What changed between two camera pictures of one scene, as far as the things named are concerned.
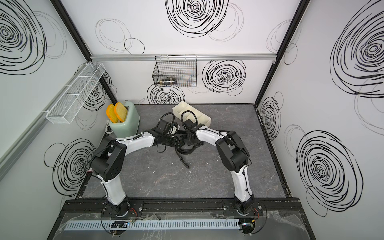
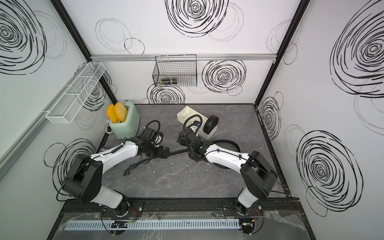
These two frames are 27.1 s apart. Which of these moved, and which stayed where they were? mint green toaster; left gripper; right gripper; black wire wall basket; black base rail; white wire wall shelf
Moved: left gripper; right gripper
Stayed: mint green toaster; black base rail; white wire wall shelf; black wire wall basket
